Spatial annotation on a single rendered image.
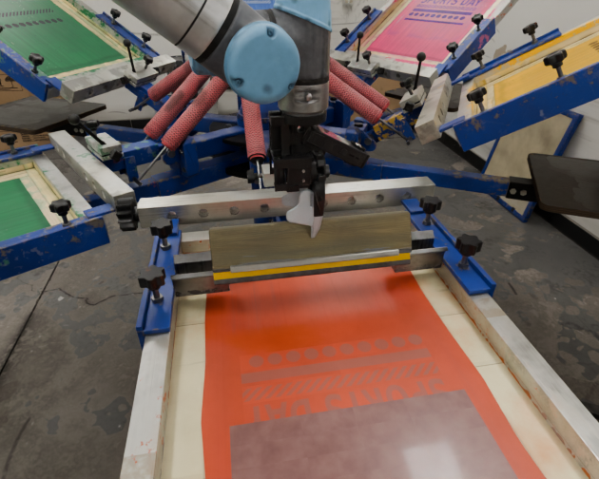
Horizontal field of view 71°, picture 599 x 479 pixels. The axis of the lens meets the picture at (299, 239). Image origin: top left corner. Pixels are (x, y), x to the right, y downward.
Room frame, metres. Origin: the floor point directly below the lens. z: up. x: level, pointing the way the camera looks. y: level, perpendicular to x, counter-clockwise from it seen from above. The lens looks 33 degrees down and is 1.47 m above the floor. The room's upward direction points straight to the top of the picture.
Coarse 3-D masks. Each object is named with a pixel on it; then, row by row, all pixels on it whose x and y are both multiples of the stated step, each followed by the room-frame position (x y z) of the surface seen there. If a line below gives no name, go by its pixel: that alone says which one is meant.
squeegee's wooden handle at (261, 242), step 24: (360, 216) 0.65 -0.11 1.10; (384, 216) 0.65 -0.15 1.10; (408, 216) 0.65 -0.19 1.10; (216, 240) 0.59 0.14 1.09; (240, 240) 0.59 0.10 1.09; (264, 240) 0.60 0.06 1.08; (288, 240) 0.61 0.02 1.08; (312, 240) 0.61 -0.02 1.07; (336, 240) 0.62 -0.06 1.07; (360, 240) 0.62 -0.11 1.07; (384, 240) 0.63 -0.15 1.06; (408, 240) 0.64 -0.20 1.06; (216, 264) 0.57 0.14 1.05
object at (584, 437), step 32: (448, 288) 0.63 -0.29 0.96; (480, 320) 0.52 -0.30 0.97; (160, 352) 0.44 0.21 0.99; (512, 352) 0.44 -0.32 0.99; (160, 384) 0.38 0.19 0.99; (544, 384) 0.38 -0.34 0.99; (160, 416) 0.33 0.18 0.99; (544, 416) 0.35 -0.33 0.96; (576, 416) 0.33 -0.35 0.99; (128, 448) 0.29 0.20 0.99; (160, 448) 0.30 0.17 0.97; (576, 448) 0.30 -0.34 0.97
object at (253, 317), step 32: (256, 288) 0.63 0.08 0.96; (288, 288) 0.63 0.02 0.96; (224, 320) 0.54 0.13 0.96; (256, 320) 0.54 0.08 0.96; (288, 320) 0.54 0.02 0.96; (320, 320) 0.54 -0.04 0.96; (224, 352) 0.47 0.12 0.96; (256, 352) 0.47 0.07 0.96; (224, 384) 0.41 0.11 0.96; (224, 416) 0.35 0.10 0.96; (320, 416) 0.35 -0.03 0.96; (352, 416) 0.35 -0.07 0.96; (224, 448) 0.31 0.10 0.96; (256, 448) 0.31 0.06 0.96; (288, 448) 0.31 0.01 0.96; (320, 448) 0.31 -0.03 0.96; (352, 448) 0.31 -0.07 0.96
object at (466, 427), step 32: (320, 288) 0.63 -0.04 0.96; (352, 288) 0.63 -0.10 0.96; (384, 288) 0.63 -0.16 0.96; (416, 288) 0.63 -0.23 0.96; (352, 320) 0.54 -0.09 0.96; (384, 320) 0.54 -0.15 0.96; (416, 320) 0.54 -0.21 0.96; (448, 352) 0.47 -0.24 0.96; (448, 384) 0.41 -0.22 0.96; (480, 384) 0.41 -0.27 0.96; (384, 416) 0.35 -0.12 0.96; (416, 416) 0.35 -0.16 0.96; (448, 416) 0.35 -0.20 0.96; (480, 416) 0.35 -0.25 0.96; (384, 448) 0.31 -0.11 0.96; (416, 448) 0.31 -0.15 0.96; (448, 448) 0.31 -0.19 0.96; (480, 448) 0.31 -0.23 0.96; (512, 448) 0.31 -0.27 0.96
